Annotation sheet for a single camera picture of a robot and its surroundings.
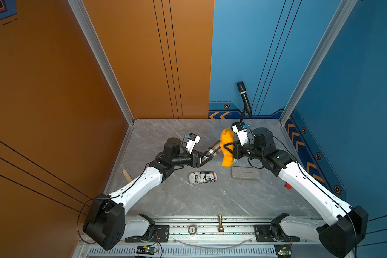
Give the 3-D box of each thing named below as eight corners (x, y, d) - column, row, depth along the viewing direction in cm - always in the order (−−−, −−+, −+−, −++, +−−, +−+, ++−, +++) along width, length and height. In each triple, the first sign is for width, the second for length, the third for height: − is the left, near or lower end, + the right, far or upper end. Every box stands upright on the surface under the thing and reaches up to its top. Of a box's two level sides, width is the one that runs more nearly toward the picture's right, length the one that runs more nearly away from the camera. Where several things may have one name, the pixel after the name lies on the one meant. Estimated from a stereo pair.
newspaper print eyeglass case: (189, 184, 90) (189, 181, 88) (190, 173, 94) (189, 171, 92) (217, 184, 90) (217, 181, 88) (216, 173, 94) (216, 171, 92)
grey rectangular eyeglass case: (232, 180, 92) (232, 177, 89) (230, 169, 96) (231, 166, 94) (259, 180, 92) (261, 177, 89) (256, 169, 96) (258, 166, 94)
